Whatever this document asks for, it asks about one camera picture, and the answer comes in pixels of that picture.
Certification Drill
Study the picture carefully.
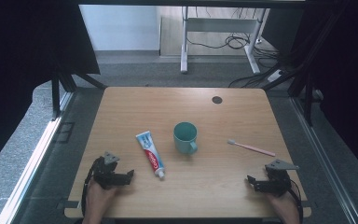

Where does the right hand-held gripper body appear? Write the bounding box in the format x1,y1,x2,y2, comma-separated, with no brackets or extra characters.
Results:
259,159,300,198

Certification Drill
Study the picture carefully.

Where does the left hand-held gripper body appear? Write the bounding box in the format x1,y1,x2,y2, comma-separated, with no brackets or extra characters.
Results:
90,151,120,190

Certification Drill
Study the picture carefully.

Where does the person's left hand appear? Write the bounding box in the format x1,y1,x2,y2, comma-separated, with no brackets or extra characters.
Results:
82,180,118,223

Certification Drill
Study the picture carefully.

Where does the person's right hand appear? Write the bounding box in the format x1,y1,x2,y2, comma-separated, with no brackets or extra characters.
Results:
267,193,301,223

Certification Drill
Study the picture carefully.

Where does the toothpaste tube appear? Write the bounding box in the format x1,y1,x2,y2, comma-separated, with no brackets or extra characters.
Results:
135,130,166,181

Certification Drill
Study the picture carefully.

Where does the pink toothbrush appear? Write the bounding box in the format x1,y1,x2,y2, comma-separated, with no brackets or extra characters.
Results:
227,138,277,158

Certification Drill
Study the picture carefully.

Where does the dark floor outlet plate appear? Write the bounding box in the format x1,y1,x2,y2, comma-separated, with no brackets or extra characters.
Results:
54,121,76,144

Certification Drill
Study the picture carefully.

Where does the green cup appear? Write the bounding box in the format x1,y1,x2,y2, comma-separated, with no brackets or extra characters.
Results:
172,121,199,156

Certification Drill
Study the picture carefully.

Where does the black metal stand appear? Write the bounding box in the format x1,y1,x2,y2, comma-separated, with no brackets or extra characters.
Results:
50,71,107,120
262,0,315,126

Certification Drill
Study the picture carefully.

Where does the white power strip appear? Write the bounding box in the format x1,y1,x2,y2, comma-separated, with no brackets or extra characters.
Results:
267,69,285,83

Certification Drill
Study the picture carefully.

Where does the black curtain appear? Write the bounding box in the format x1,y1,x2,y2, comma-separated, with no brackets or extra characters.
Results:
292,0,358,185
0,0,101,176

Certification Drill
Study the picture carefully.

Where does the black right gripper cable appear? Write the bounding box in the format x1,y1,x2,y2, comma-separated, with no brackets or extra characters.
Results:
288,178,304,223

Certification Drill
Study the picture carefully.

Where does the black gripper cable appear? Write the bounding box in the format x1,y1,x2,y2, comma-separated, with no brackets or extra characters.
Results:
81,161,96,217
288,178,304,223

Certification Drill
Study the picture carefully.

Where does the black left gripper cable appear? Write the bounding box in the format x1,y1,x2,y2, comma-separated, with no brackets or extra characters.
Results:
81,161,96,217

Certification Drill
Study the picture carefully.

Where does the aluminium floor rail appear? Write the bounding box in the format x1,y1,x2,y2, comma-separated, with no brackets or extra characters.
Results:
290,96,356,224
0,91,75,224

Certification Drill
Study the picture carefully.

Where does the white desk frame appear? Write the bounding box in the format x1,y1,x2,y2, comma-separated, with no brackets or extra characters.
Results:
180,7,269,75

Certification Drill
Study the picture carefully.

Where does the black floor cable bundle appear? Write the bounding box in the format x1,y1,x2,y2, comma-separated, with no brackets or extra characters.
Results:
187,31,281,60

